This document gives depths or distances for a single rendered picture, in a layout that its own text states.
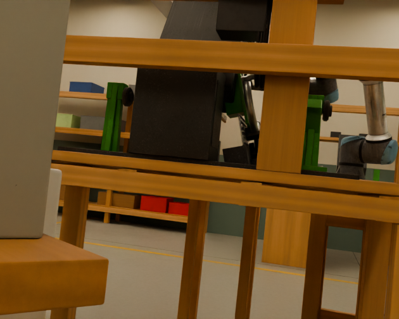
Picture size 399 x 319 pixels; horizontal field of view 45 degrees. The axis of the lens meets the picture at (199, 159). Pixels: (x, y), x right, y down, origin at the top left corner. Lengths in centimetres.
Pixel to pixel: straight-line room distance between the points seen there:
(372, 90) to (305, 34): 76
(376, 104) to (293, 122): 82
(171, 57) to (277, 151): 46
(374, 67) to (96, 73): 733
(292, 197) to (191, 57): 55
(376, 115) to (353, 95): 530
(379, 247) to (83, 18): 756
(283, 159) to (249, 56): 34
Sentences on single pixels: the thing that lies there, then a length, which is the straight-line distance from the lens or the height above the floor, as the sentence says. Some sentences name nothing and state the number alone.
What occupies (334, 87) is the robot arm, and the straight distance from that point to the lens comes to 194.
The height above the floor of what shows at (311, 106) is 112.
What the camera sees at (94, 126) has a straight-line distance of 782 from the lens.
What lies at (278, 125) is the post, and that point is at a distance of 154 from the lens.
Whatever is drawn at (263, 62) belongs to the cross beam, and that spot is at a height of 121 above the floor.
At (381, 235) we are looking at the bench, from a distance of 215.
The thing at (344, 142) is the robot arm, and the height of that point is 108.
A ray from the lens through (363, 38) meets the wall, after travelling 782.
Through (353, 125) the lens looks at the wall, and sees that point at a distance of 753.
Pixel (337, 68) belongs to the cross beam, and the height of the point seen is 121.
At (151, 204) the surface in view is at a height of 37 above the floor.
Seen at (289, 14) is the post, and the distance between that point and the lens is 162.
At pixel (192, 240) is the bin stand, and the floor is 53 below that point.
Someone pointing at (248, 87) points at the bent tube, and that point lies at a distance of 187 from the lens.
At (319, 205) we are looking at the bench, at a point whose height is 79.
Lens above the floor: 83
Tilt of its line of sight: 2 degrees up
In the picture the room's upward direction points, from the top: 6 degrees clockwise
